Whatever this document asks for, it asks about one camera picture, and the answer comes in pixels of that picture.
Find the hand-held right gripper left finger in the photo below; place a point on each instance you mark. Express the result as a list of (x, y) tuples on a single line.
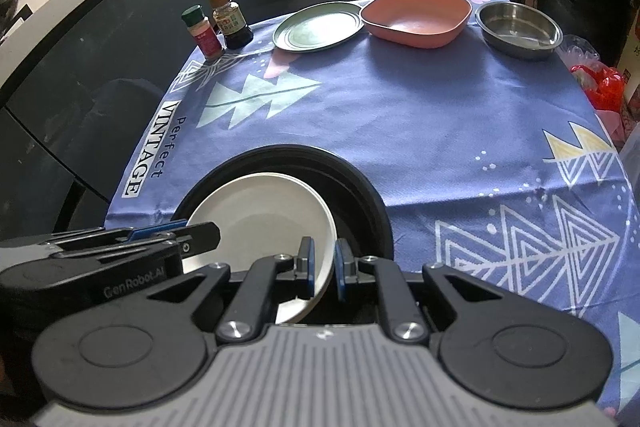
[(305, 269)]

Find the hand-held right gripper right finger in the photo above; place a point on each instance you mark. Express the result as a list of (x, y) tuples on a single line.
[(341, 272)]

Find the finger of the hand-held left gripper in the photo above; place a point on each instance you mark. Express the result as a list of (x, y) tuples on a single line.
[(200, 239), (160, 229)]

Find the small plain white bowl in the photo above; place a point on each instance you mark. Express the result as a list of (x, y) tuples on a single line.
[(260, 217)]

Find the black bowl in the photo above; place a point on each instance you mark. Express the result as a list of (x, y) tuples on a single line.
[(370, 212)]

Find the green plate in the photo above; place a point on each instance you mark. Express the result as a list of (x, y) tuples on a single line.
[(315, 29)]

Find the pink square bowl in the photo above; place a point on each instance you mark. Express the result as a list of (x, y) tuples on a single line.
[(415, 14)]

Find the stainless steel bowl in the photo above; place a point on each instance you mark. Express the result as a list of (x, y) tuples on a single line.
[(517, 27)]

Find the blue printed tablecloth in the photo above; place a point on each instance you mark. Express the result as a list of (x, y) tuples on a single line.
[(425, 132)]

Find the red spice jar green lid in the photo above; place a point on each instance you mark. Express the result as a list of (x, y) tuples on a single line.
[(207, 39)]

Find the dark sauce bottle brown cap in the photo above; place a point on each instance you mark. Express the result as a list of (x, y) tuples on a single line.
[(232, 27)]

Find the red plastic bag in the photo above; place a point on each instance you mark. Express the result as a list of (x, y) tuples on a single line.
[(600, 87)]

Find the clear plastic bag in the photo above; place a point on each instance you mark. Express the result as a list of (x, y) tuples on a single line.
[(577, 52)]

